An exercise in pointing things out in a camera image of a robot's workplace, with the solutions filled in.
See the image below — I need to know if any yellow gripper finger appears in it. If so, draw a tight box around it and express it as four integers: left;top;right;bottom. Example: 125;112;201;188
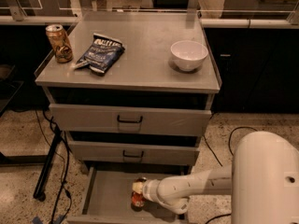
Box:
132;181;144;194

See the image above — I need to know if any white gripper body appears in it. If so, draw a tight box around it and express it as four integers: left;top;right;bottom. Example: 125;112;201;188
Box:
142;179;160;203

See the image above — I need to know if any red coke can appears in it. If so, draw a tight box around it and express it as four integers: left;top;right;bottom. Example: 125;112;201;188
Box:
131;177;147;208

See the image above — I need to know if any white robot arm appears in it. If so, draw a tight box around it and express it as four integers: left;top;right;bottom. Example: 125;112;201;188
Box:
131;132;299;224

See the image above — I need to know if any open bottom drawer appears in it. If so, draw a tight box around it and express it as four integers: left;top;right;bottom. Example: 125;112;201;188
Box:
67;163;189;224

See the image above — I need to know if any middle drawer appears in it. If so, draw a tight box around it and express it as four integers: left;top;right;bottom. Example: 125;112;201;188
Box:
67;132;199;166

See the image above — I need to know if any top drawer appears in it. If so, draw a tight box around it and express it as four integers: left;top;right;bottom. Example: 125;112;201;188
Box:
50;104;211;136

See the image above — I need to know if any grey drawer cabinet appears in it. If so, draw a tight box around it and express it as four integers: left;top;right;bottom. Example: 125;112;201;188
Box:
35;10;222;224

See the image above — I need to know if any gold brown soda can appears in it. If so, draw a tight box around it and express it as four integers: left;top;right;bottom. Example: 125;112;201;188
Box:
46;24;73;63

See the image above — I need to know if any black table leg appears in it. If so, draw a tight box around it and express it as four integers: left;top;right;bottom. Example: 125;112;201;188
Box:
33;128;61;202

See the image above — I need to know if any white bowl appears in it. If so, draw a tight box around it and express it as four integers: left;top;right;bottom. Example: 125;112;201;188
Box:
170;40;208;72

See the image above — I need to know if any blue chip bag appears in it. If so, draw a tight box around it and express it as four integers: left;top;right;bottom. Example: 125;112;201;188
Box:
74;33;125;76

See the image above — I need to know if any black floor cable right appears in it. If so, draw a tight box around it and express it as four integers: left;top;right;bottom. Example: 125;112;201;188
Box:
203;126;259;224

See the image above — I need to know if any black floor cable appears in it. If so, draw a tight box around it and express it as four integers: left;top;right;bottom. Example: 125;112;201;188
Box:
35;109;73;224
203;126;259;224

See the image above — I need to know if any black floor cable left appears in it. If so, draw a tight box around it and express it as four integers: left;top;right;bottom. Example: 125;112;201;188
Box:
35;109;73;224

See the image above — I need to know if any white horizontal rail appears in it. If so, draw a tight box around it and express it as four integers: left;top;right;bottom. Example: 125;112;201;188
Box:
0;16;299;29

